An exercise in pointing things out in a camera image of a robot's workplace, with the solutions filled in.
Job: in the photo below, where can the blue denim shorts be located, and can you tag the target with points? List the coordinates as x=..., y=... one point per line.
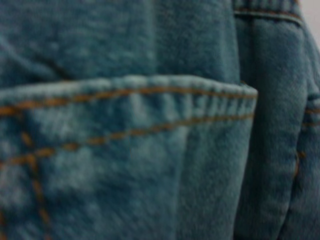
x=140, y=140

